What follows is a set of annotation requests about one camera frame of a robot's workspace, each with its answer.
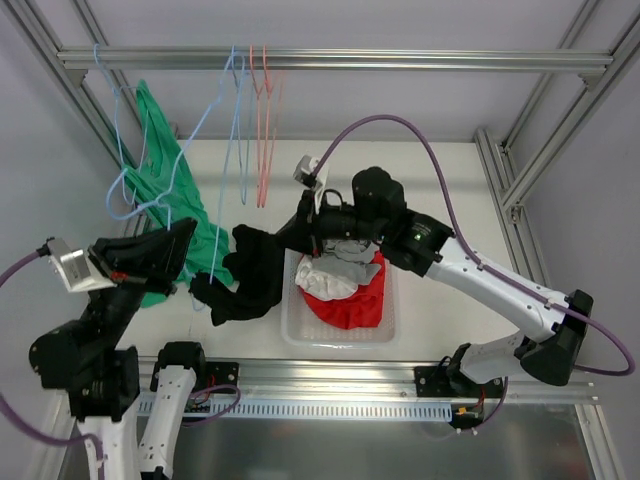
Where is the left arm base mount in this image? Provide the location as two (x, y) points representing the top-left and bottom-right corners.
(205, 360), (240, 395)

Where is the black tank top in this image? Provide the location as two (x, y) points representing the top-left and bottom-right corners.
(189, 224), (285, 327)

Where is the grey tank top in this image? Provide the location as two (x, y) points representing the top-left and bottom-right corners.
(311, 240), (381, 285)

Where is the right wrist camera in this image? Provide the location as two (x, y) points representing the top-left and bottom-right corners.
(293, 155), (329, 213)

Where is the light blue hanger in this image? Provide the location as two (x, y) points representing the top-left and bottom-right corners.
(105, 55), (237, 254)
(231, 46), (253, 205)
(92, 42), (137, 206)

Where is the white plastic basket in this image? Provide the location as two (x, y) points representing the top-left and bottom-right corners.
(281, 250), (400, 349)

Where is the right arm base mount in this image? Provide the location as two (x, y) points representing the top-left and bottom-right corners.
(413, 343), (505, 399)

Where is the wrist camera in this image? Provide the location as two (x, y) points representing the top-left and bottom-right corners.
(293, 155), (329, 213)
(44, 238), (116, 293)

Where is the right aluminium frame post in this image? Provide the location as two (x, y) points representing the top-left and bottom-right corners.
(474, 1), (639, 310)

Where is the aluminium hanging rail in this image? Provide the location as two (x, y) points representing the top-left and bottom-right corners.
(57, 46), (613, 75)

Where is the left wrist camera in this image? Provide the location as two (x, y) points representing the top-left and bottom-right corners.
(44, 238), (116, 293)

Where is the pink hanger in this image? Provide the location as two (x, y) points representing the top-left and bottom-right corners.
(249, 45), (273, 208)
(263, 69), (284, 208)

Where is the green tank top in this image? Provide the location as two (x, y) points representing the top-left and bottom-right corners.
(124, 80), (233, 286)

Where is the red tank top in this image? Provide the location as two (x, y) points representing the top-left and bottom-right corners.
(299, 252), (385, 330)

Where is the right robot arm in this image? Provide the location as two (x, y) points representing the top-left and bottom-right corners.
(276, 167), (593, 397)

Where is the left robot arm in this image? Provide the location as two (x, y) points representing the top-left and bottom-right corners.
(29, 218), (208, 479)

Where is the white tank top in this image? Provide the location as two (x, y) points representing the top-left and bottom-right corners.
(295, 256), (358, 302)

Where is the slotted cable duct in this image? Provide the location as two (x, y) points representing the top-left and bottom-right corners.
(134, 395), (454, 422)

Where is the front aluminium rail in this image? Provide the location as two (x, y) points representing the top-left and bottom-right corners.
(134, 355), (599, 404)

